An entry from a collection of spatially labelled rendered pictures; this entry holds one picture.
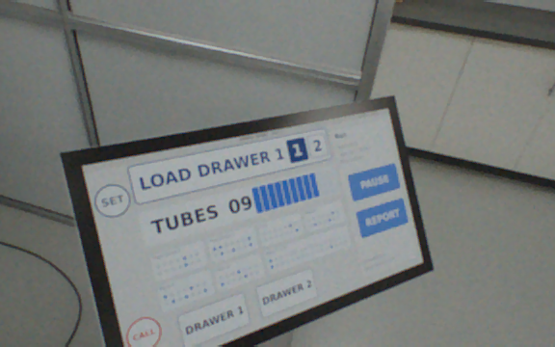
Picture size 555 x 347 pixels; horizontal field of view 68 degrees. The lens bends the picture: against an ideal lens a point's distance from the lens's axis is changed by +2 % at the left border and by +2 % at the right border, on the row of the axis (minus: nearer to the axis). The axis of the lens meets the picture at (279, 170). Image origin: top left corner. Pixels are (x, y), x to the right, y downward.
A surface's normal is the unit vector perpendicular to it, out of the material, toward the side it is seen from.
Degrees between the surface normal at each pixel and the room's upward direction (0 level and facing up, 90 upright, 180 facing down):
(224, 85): 90
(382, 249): 50
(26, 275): 0
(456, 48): 90
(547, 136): 90
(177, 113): 90
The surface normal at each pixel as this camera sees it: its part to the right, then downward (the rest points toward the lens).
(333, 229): 0.40, -0.07
